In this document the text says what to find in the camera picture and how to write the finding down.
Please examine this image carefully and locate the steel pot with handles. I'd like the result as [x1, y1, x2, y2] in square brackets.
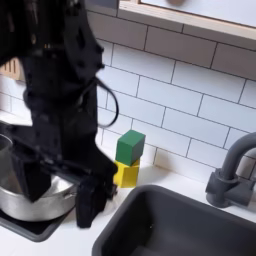
[0, 133, 78, 223]

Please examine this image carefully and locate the black stove cooktop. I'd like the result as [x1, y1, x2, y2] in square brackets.
[0, 120, 76, 243]

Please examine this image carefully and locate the slotted wooden spatula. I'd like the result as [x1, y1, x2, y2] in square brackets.
[0, 57, 25, 81]

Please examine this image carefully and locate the yellow wooden block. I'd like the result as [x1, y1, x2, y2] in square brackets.
[113, 158, 141, 189]

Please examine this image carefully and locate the dark grey tap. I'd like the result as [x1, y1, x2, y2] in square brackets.
[205, 132, 256, 209]

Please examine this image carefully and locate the wooden framed white cabinet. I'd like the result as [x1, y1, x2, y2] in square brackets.
[117, 0, 256, 52]

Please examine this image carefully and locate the dark grey sink basin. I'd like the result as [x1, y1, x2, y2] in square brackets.
[91, 184, 256, 256]

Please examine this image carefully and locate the green wooden block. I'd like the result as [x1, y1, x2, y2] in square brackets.
[115, 129, 147, 167]

